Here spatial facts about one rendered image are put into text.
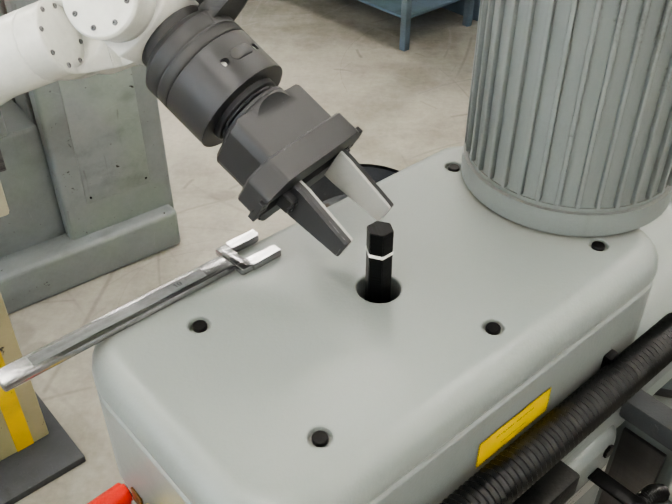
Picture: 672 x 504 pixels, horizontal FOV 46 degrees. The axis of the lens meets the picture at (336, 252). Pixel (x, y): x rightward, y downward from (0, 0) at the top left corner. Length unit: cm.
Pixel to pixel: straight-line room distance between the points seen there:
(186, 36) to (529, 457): 42
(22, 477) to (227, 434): 249
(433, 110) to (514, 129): 425
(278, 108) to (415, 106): 436
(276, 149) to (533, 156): 23
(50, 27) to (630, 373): 57
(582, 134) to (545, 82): 5
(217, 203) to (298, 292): 347
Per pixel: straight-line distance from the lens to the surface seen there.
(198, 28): 64
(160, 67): 64
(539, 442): 67
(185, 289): 66
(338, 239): 60
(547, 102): 68
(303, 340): 61
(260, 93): 63
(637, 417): 97
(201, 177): 433
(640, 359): 76
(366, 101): 502
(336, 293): 65
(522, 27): 67
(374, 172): 320
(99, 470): 300
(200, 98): 62
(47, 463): 304
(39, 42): 71
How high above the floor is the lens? 232
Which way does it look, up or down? 38 degrees down
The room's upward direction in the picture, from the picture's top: straight up
